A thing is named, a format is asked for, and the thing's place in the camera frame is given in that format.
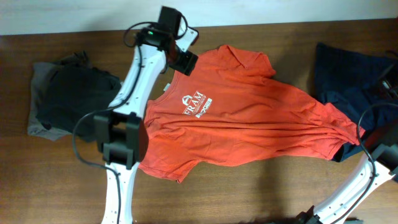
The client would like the orange printed t-shirt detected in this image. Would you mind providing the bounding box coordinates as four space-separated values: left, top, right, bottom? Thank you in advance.
139 45 364 182

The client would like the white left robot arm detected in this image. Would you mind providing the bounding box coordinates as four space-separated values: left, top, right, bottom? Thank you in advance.
93 6 198 224

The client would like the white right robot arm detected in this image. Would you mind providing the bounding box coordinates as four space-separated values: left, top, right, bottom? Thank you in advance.
295 63 397 223

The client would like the navy blue garment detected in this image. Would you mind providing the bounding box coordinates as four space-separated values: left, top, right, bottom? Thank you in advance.
313 42 398 183

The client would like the black folded garment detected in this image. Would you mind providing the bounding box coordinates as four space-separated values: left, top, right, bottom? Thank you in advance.
36 51 121 134

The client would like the grey folded garment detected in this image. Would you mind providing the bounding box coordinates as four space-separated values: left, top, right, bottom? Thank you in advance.
27 62 70 141

